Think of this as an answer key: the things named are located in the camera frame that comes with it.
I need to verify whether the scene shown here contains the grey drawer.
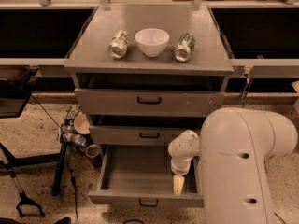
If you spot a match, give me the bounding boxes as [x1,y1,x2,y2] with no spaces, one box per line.
[75,89,224,118]
[89,145,204,208]
[89,124,206,147]

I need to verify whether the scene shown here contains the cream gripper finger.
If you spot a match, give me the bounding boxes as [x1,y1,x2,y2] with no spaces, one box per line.
[173,175,185,195]

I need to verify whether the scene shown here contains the white bowl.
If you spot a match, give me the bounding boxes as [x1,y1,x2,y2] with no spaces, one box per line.
[135,28,170,57]

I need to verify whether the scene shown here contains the grey drawer cabinet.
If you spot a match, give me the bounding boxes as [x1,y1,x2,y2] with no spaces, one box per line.
[64,2,235,147]

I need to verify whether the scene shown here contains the grey top drawer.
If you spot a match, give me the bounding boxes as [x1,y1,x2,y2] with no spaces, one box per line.
[75,89,224,118]

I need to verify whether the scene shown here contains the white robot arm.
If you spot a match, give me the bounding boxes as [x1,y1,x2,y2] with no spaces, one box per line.
[168,107,298,224]

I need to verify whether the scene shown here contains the left green soda can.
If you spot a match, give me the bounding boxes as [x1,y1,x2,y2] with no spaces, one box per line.
[108,30,130,59]

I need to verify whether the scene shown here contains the black power cable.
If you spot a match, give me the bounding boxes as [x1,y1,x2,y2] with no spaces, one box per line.
[239,75,251,109]

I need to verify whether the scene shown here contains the black tray on stand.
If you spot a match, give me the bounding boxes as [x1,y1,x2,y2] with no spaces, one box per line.
[0,65,36,119]

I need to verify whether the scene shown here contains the right green soda can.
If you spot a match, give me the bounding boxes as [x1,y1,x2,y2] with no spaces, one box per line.
[174,33,195,63]

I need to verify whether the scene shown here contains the crumpled snack bag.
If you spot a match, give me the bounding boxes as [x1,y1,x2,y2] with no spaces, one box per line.
[60,105,87,148]

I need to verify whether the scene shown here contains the clear plastic cup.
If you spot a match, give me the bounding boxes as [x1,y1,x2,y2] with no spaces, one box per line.
[85,144,101,158]

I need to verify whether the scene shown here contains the grey bottom drawer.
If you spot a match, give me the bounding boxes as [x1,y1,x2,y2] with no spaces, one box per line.
[89,145,204,208]

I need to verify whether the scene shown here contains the small bowl on floor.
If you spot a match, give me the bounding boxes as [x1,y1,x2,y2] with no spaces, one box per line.
[74,113,90,134]

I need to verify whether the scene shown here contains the metal tripod leg with clamp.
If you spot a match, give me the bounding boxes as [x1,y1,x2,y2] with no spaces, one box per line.
[0,147,45,217]

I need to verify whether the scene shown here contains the green soda can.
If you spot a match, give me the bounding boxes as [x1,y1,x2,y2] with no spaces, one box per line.
[174,33,195,63]
[108,30,130,59]

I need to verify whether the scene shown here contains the grey middle drawer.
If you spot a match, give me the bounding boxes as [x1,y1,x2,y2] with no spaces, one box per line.
[89,124,206,147]

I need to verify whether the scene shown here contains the black stand leg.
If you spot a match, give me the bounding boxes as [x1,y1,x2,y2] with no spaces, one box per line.
[51,142,67,196]

